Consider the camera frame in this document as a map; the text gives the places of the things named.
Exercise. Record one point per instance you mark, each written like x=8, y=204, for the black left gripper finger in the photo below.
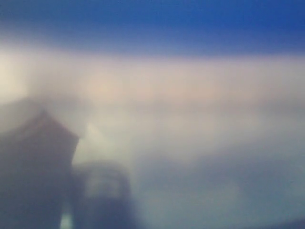
x=36, y=151

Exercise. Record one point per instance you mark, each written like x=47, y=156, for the clear plastic tall container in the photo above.
x=170, y=140

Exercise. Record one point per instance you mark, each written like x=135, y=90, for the blue plastic lid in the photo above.
x=206, y=27

